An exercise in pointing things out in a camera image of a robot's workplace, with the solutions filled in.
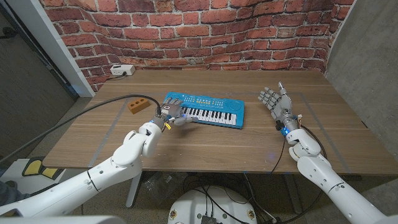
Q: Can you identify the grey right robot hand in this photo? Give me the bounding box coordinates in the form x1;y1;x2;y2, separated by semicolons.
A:
257;81;299;131

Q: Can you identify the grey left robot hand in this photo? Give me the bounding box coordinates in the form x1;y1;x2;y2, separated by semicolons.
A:
153;96;200;130

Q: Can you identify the blue toy piano keyboard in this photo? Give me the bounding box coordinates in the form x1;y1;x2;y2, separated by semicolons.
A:
163;91;246;129

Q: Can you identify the black box on robot base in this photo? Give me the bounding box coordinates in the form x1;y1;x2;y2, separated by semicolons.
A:
200;214;218;224

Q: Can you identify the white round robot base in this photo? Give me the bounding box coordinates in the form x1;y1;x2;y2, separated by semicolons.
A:
167;185;258;224

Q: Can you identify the brown brick-shaped block with holes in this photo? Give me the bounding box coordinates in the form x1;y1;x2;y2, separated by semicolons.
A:
126;97;151;115

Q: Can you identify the white power strip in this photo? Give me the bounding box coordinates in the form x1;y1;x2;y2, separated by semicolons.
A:
109;64;136;77

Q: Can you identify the clear plastic bag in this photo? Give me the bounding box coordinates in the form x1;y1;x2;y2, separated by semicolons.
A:
144;172;183;202

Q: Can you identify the red brick print backdrop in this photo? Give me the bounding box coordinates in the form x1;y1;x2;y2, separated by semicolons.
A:
39;0;355;93

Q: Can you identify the grey table leg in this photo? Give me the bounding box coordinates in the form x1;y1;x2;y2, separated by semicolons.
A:
284;174;304;215

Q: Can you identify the white table leg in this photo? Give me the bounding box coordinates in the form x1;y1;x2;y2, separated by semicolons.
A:
125;170;143;208

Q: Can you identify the yellow and black floor pedal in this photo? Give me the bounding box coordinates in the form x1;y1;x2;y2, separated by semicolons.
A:
21;157;63;181

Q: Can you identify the white robot torso edge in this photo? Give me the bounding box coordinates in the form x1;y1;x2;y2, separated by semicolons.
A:
0;215;127;224

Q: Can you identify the person's leg in blue jeans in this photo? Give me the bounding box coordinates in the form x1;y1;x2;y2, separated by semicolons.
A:
0;180;31;207

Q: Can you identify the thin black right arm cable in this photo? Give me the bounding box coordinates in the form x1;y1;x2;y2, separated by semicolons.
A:
269;136;287;174

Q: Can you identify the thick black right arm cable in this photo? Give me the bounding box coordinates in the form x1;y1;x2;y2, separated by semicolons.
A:
298;124;328;223

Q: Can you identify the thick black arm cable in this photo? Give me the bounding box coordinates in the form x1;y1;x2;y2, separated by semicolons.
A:
0;94;162;165
298;124;328;223

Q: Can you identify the black power strip cable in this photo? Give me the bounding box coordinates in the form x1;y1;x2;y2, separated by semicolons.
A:
106;72;128;82

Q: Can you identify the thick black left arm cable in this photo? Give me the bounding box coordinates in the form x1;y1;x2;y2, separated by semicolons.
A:
0;94;162;165

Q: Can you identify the black cable over robot base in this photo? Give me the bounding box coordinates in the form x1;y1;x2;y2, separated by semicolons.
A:
194;185;259;217

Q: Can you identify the white door frame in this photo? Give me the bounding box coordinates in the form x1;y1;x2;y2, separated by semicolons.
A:
6;0;96;98

